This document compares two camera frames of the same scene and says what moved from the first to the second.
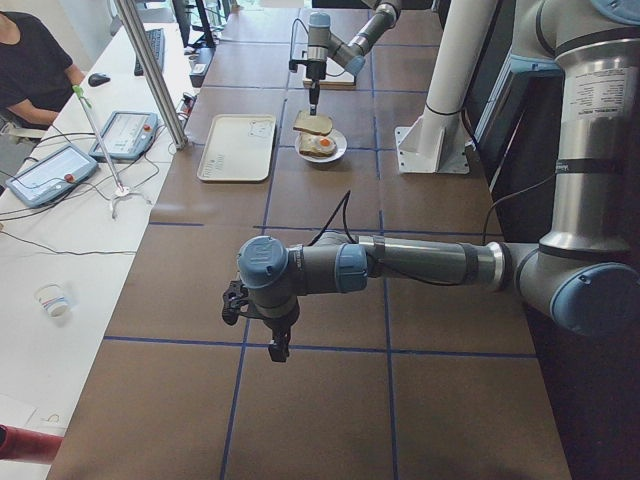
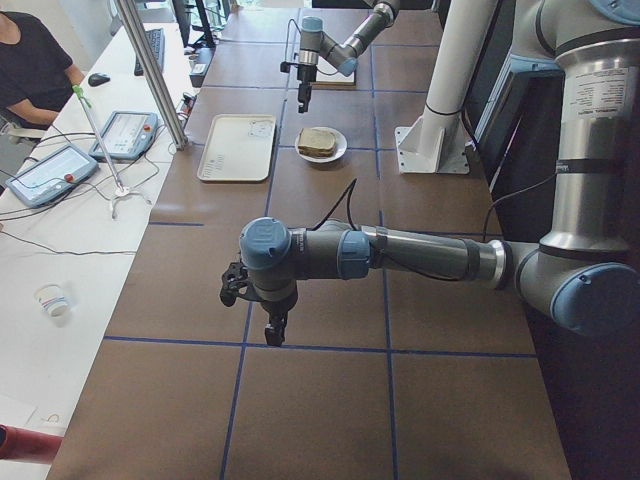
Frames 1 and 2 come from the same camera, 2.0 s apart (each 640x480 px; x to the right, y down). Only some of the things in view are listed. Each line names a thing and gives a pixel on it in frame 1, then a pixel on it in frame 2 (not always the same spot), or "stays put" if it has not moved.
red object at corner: x=25 y=445 stays put
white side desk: x=70 y=236 stays put
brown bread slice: x=321 y=125 to x=316 y=140
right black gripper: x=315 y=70 to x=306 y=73
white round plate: x=341 y=146 stays put
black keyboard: x=156 y=38 stays put
